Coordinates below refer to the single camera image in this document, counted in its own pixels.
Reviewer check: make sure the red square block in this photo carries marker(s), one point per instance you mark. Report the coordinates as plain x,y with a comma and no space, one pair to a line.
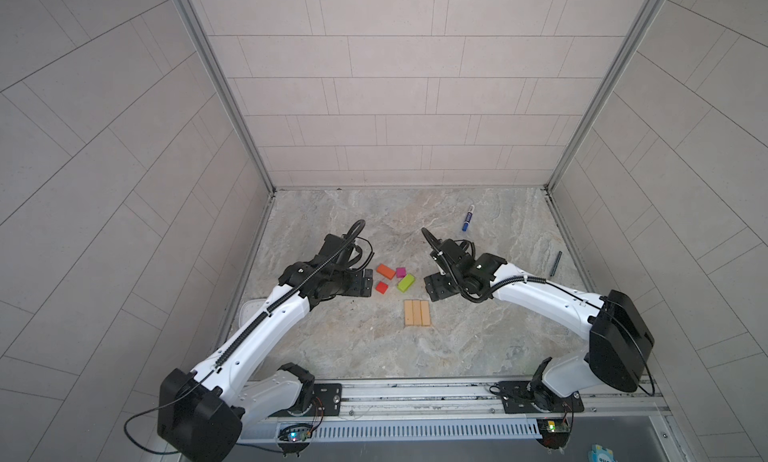
381,287

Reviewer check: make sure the light blue object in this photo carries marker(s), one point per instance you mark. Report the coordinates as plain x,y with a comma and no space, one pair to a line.
599,453

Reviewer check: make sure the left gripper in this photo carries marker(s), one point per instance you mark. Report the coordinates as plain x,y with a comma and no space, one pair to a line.
355,289

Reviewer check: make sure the left circuit board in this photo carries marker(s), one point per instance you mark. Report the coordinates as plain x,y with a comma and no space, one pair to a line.
297,433

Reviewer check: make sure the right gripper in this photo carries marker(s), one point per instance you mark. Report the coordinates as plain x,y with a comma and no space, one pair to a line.
432,282

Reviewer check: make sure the right circuit board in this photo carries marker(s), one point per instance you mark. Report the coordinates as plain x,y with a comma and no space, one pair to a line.
555,434

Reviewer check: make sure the orange rectangular block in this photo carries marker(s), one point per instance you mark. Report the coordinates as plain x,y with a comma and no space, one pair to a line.
386,271

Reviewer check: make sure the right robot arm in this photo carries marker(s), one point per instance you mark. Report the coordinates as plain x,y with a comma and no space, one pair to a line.
618,343

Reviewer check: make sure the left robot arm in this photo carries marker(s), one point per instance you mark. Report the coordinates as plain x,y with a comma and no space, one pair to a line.
202,412

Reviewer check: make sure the blue marker pen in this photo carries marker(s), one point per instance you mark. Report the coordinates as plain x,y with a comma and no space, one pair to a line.
468,218

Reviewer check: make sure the natural wood block 31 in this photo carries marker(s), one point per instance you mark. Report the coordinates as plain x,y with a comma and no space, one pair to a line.
408,313

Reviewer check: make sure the aluminium mounting rail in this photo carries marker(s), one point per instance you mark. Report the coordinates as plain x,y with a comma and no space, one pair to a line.
452,408

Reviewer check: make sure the natural wood block 29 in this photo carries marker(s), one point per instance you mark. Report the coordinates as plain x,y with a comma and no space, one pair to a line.
416,313

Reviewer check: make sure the white plastic lid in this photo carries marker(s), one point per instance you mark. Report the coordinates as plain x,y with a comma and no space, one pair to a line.
248,310

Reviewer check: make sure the circuit board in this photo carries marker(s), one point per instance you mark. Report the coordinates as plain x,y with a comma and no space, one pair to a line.
555,434
297,433

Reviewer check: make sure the dark grey pen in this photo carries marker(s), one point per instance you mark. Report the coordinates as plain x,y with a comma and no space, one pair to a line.
555,264

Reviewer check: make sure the lime green rectangular block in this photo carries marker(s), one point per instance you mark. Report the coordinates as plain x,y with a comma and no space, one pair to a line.
406,282

